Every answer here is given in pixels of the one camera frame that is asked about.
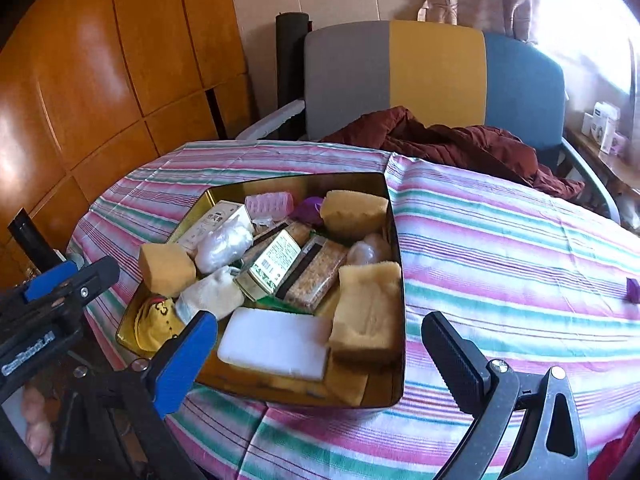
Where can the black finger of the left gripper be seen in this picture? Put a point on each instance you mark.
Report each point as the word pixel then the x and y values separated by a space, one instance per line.
pixel 70 296

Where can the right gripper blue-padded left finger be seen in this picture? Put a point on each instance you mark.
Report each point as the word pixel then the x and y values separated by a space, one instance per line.
pixel 177 364

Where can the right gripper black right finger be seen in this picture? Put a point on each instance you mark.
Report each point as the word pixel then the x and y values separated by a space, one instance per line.
pixel 460 363

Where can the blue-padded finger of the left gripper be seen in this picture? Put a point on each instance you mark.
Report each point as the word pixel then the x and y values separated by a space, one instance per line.
pixel 37 287

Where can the yellow knitted hat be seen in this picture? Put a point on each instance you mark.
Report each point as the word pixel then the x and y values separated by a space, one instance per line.
pixel 156 322

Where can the cream sock ball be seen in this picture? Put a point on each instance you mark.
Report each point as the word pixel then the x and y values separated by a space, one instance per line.
pixel 217 294

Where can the yellow cube sponge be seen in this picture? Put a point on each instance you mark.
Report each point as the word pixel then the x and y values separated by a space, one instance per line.
pixel 166 269

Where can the white melamine sponge block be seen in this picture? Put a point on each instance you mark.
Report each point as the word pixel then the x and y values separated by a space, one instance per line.
pixel 277 343

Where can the white fluffy puff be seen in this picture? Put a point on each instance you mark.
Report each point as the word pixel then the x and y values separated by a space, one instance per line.
pixel 222 247

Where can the small green white carton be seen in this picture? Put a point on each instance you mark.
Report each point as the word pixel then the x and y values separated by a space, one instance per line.
pixel 263 276

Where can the white medicine carton box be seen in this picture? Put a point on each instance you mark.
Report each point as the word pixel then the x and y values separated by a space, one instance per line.
pixel 215 218

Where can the green cracker pack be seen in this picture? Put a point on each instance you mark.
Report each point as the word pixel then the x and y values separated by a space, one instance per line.
pixel 299 231
pixel 313 274

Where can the pink hair roller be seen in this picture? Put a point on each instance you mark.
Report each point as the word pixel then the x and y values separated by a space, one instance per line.
pixel 269 206

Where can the purple origami paper piece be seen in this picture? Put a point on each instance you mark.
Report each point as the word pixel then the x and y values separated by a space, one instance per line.
pixel 308 211

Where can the white plastic bag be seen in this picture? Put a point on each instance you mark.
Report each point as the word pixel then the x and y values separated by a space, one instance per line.
pixel 372 249

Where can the yellow wedge sponge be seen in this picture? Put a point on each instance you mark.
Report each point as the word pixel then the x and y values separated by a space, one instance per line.
pixel 351 215

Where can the person's left hand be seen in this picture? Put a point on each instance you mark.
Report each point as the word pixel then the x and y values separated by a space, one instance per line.
pixel 39 437

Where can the striped pink green bedsheet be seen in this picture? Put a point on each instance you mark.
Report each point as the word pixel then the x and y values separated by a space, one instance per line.
pixel 531 279

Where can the gold rectangular tin box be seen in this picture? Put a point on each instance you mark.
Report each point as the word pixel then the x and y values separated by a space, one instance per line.
pixel 345 385

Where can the red cloth at edge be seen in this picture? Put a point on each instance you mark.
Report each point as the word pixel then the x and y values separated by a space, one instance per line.
pixel 613 453

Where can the maroon crumpled cloth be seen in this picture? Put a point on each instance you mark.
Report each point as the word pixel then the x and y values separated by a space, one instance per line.
pixel 483 149

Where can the wooden side desk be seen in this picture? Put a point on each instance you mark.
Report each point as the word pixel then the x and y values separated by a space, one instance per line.
pixel 622 178

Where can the white product boxes on desk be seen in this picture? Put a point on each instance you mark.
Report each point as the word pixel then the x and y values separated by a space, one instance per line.
pixel 601 126

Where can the grey yellow blue armchair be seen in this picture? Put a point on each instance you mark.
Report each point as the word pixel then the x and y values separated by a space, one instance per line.
pixel 446 75

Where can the black rolled mat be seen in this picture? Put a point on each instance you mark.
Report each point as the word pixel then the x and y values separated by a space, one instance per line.
pixel 291 31

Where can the orange wooden wall panel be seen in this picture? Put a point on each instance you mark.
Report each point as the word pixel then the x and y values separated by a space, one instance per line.
pixel 92 89

